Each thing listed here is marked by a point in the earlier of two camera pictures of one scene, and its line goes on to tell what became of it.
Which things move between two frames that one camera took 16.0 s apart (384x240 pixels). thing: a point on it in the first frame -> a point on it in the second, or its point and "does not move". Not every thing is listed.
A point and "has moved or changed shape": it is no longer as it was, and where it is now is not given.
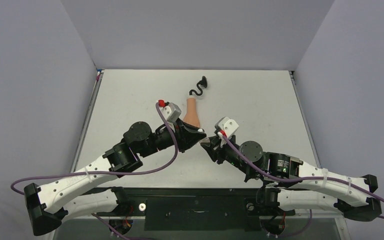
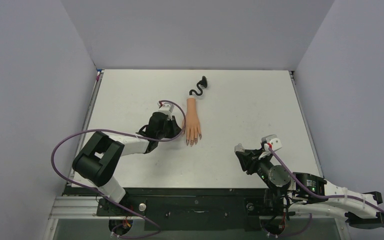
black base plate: (189, 209) does not move
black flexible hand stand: (203, 82) does not move
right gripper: (217, 149) -> (250, 159)
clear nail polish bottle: (205, 140) has moved or changed shape
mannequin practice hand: (191, 116) does not move
